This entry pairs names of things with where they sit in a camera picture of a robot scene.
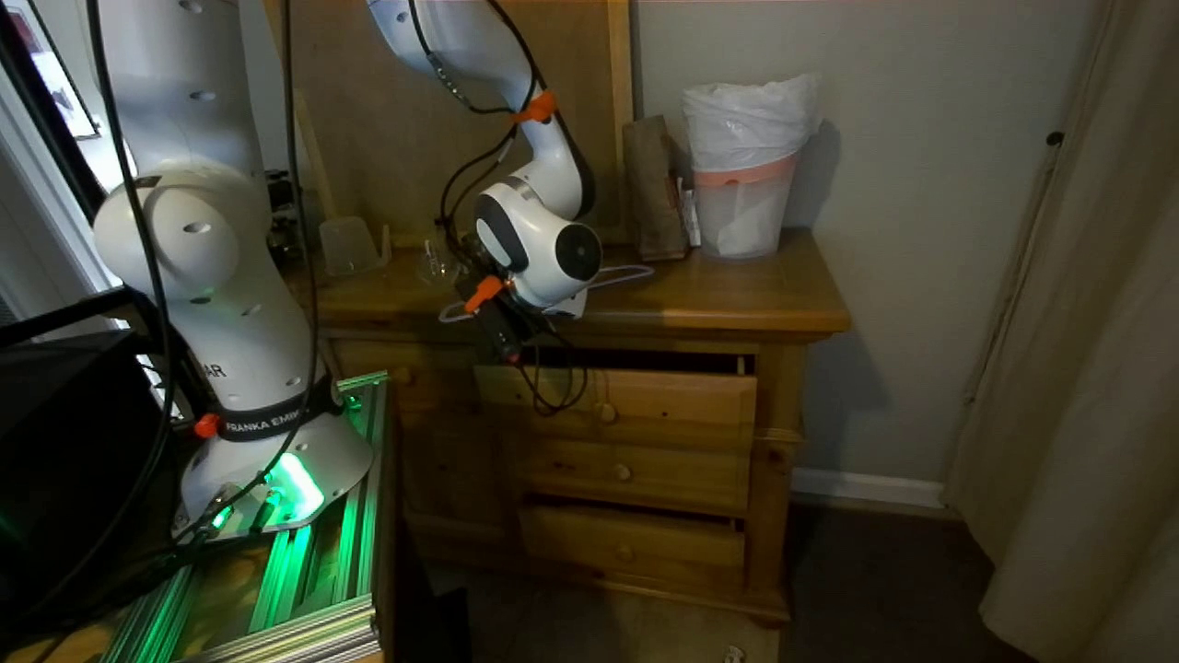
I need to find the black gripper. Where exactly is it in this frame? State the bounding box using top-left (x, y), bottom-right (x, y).
top-left (490, 300), bottom-right (565, 372)

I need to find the wooden dresser drawer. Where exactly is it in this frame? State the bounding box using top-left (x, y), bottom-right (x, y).
top-left (519, 436), bottom-right (754, 516)
top-left (517, 499), bottom-right (751, 602)
top-left (476, 363), bottom-right (764, 453)

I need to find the brown paper bag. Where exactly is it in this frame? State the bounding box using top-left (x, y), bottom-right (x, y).
top-left (619, 116), bottom-right (691, 266)

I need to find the small grey holder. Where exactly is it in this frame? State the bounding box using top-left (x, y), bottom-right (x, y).
top-left (319, 213), bottom-right (394, 279)

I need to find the wooden dresser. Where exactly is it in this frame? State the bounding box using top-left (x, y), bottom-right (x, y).
top-left (292, 224), bottom-right (856, 663)

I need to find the large wooden board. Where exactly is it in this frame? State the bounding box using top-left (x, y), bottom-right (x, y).
top-left (260, 0), bottom-right (640, 242)

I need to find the white lined trash bin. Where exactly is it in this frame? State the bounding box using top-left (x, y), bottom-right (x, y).
top-left (678, 69), bottom-right (825, 263)

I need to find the white baseboard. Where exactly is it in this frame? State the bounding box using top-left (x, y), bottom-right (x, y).
top-left (787, 463), bottom-right (957, 525)

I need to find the black box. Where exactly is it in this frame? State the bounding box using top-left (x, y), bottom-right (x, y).
top-left (0, 288), bottom-right (188, 650)

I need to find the beige curtain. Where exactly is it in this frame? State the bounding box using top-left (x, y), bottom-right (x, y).
top-left (942, 0), bottom-right (1179, 663)

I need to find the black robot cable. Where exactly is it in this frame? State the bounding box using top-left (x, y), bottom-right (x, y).
top-left (71, 0), bottom-right (599, 544)

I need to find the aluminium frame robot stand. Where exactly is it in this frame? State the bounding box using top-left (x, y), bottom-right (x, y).
top-left (0, 369), bottom-right (401, 663)

